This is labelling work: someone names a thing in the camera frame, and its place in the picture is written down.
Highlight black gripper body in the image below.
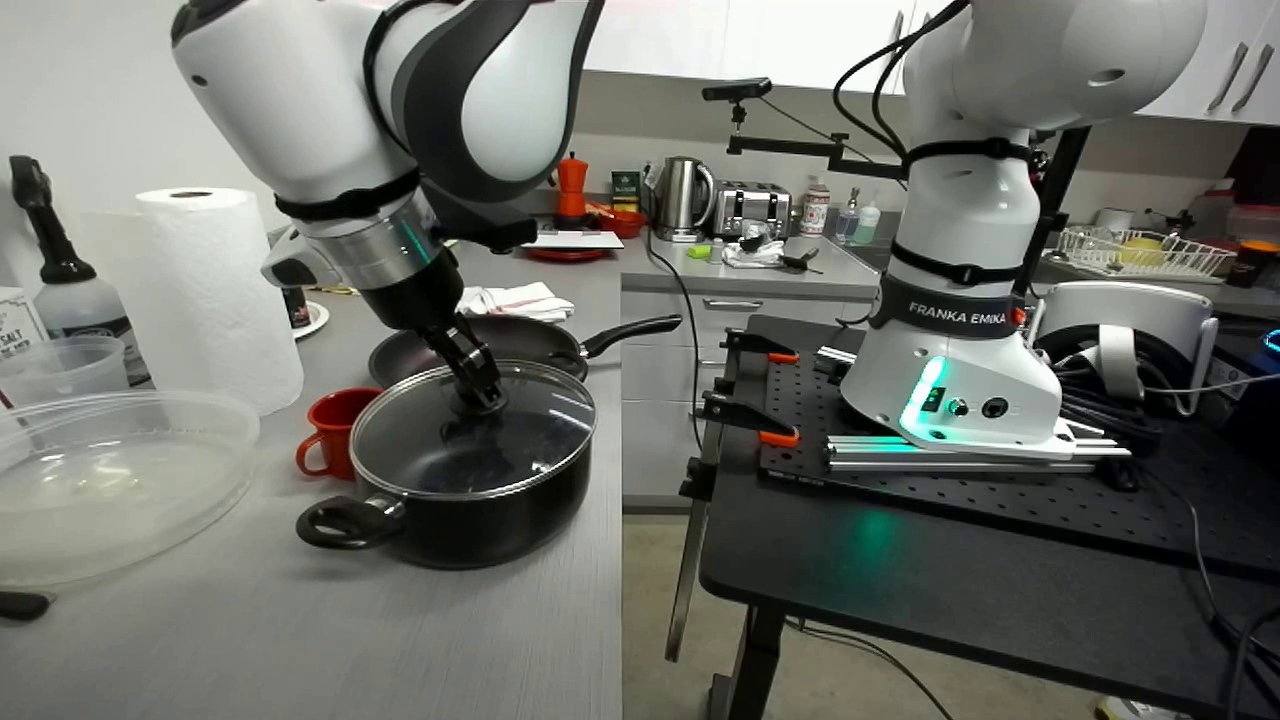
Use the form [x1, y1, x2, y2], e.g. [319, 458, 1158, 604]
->
[356, 252, 471, 350]

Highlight glass lid with black knob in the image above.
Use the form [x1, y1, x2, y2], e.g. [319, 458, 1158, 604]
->
[343, 363, 601, 503]

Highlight red moka pot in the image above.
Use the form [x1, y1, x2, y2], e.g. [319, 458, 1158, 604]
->
[548, 148, 598, 227]

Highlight black frying pan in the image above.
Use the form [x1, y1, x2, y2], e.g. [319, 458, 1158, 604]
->
[366, 308, 685, 391]

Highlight white cloth with red stripes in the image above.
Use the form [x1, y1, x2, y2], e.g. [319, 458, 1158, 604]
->
[453, 278, 581, 326]

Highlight small white plate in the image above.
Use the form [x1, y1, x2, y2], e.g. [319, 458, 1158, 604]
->
[283, 299, 338, 342]

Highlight dark small jar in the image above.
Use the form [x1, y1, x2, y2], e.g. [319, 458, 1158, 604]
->
[273, 255, 319, 337]

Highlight red mug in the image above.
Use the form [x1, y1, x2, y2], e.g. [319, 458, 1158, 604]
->
[291, 382, 386, 483]

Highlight stacked flat plates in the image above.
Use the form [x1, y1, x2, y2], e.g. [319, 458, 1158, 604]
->
[516, 224, 627, 262]

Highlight small red bowl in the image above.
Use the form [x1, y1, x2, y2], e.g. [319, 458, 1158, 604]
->
[606, 198, 654, 242]

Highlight white paper towel roll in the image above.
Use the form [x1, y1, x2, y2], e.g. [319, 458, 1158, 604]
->
[128, 183, 310, 420]

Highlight dark small box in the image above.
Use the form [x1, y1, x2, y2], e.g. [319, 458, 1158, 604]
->
[606, 169, 649, 210]

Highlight steel electric kettle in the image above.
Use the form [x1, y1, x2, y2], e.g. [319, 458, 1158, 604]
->
[643, 152, 721, 242]

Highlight black clamp with orange tip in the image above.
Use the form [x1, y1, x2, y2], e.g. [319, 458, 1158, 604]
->
[721, 325, 803, 372]
[695, 378, 810, 456]

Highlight silver toaster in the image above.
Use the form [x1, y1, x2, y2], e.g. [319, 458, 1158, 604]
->
[714, 181, 799, 242]

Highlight spray bottle with black trigger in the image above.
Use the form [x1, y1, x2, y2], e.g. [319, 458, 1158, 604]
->
[4, 152, 133, 342]

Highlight clear tub with label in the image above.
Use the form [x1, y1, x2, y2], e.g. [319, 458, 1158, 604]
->
[0, 284, 136, 411]

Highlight small black object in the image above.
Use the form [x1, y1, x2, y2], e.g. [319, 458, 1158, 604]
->
[0, 589, 57, 628]

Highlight black perforated robot table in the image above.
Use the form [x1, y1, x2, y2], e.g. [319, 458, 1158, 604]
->
[661, 312, 1280, 720]

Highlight white curved device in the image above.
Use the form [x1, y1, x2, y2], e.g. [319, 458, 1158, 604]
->
[1028, 277, 1223, 406]

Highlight white dish rack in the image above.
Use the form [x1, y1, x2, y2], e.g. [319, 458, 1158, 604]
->
[1051, 206, 1241, 284]

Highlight black pot with handles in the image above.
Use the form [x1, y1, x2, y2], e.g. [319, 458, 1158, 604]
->
[291, 363, 601, 573]

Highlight black power cable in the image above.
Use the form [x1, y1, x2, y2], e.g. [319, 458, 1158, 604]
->
[640, 227, 714, 458]

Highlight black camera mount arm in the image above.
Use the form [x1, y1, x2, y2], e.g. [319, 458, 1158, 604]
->
[699, 75, 922, 183]

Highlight white wall cabinet row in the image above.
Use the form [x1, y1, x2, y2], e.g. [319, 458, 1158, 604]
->
[581, 0, 938, 101]

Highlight aluminium rail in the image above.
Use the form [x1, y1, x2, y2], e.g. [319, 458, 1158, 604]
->
[823, 428, 1142, 478]

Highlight white wall cabinet with handles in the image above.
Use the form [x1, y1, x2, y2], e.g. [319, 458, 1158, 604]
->
[1131, 0, 1280, 128]

